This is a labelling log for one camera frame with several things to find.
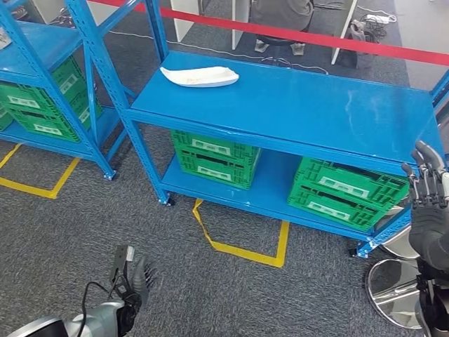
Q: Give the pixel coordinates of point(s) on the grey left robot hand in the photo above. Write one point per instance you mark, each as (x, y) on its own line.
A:
(142, 279)

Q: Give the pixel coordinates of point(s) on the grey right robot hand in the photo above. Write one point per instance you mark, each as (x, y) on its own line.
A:
(431, 232)

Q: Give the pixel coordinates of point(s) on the white curved plastic part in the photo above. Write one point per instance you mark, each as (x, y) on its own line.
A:
(200, 76)

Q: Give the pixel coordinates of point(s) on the long low blue shelf rack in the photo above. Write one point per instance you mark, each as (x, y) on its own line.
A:
(281, 111)

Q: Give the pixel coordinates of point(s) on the tall blue shelf rack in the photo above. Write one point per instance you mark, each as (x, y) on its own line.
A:
(38, 46)

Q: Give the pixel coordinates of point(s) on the green folding crate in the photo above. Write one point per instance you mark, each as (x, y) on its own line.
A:
(52, 111)
(343, 195)
(217, 160)

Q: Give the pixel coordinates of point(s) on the grey bag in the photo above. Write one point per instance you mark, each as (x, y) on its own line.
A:
(356, 35)

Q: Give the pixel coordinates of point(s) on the white power strip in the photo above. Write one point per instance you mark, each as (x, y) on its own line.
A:
(380, 18)

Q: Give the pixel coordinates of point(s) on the chrome chair star base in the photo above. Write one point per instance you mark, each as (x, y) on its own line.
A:
(277, 61)

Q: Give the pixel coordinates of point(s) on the white desk panel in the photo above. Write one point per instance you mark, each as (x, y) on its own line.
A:
(102, 11)

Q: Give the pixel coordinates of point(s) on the red barrier belt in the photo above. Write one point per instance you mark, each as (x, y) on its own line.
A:
(281, 35)

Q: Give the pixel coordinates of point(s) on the person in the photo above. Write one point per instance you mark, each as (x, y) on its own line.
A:
(281, 11)

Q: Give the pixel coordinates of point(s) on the grey flat sheet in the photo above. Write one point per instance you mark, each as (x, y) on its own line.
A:
(4, 38)

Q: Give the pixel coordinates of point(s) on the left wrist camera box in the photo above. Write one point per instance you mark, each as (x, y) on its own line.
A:
(121, 263)

